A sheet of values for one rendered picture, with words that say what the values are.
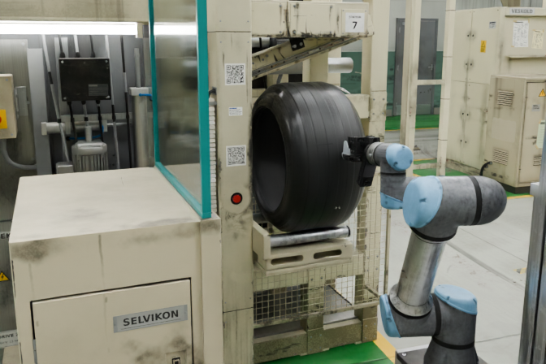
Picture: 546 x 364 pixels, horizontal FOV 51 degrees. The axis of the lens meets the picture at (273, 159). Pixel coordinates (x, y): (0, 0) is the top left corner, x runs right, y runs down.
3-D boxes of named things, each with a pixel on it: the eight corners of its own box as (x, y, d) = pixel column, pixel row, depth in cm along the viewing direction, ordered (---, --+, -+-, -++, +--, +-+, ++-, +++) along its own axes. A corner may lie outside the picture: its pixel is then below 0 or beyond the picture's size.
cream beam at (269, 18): (233, 37, 224) (233, -2, 221) (216, 38, 247) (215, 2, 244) (369, 38, 245) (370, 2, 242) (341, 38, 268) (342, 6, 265)
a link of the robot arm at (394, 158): (392, 174, 164) (392, 145, 164) (372, 170, 175) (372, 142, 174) (415, 172, 167) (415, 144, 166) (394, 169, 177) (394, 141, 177)
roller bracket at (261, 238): (263, 261, 205) (263, 235, 203) (230, 227, 242) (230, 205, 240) (271, 260, 207) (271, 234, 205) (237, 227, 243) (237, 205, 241)
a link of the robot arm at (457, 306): (483, 344, 156) (487, 298, 153) (435, 346, 155) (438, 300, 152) (465, 322, 167) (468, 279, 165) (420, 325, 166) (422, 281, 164)
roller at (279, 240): (261, 240, 214) (264, 250, 211) (263, 233, 210) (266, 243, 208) (344, 229, 226) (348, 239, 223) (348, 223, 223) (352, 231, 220)
